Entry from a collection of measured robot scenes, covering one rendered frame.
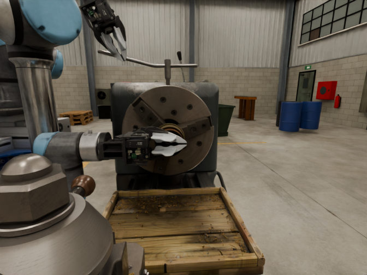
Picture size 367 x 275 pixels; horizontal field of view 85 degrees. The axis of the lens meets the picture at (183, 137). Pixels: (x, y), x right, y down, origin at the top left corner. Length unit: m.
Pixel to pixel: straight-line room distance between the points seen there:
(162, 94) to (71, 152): 0.32
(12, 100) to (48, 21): 0.46
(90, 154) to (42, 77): 0.25
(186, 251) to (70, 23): 0.54
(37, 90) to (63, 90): 10.98
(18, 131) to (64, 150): 0.35
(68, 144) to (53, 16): 0.26
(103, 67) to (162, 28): 3.41
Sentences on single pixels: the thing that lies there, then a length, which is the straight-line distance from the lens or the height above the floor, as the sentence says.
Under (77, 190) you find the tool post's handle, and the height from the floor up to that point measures 1.14.
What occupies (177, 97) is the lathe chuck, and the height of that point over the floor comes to 1.20.
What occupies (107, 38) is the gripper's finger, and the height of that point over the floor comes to 1.37.
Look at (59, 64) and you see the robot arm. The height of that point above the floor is 1.32.
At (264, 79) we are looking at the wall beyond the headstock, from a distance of 11.90.
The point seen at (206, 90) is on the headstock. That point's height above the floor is 1.22.
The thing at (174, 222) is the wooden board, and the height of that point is 0.89.
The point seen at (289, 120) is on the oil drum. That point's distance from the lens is 6.97.
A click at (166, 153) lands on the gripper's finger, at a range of 0.51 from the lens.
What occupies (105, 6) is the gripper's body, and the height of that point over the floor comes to 1.44.
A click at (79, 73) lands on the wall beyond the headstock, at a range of 11.34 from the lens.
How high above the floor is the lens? 1.22
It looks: 13 degrees down
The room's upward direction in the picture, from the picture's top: straight up
